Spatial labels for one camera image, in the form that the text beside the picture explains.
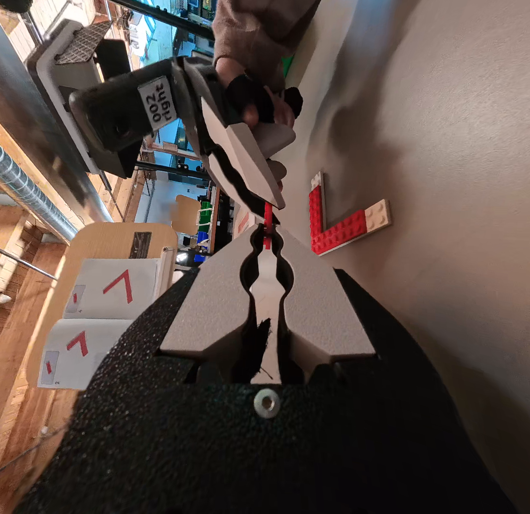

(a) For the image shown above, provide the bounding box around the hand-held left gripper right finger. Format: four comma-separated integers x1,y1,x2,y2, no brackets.
271,225,377,385

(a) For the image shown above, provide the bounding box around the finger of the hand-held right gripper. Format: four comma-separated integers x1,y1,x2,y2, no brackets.
201,97,287,225
205,147,282,225

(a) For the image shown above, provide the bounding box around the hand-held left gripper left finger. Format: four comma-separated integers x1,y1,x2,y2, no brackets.
158,223,266,384

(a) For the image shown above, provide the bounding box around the small red lego plate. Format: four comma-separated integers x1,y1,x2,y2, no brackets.
263,202,275,250

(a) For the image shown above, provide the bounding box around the red and white lego assembly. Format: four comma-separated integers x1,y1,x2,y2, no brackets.
308,171,392,256

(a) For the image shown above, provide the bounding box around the person's right forearm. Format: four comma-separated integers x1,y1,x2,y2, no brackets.
212,0,332,93

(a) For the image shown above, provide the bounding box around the lego instruction booklet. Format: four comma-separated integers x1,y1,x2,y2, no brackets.
37,257,166,390

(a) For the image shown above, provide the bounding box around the person's right hand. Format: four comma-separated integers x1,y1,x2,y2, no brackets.
214,56,296,129

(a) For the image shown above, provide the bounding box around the wooden workbench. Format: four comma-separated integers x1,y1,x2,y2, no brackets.
209,183,220,254

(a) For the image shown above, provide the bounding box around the white booklet stand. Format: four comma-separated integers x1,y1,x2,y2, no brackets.
155,246,179,299

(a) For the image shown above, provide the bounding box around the grey hanging ceiling lamp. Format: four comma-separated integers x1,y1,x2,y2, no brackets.
25,19,143,179

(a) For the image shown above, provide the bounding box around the dark steel beam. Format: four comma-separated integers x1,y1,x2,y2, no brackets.
0,25,114,224

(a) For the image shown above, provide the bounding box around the thin metal rod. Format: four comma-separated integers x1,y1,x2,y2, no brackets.
0,249,57,280

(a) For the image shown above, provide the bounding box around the black metal post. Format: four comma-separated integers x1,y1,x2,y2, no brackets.
137,160,218,181
66,0,216,40

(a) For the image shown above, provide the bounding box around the silver ventilation duct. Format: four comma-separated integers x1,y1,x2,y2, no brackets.
0,145,79,243

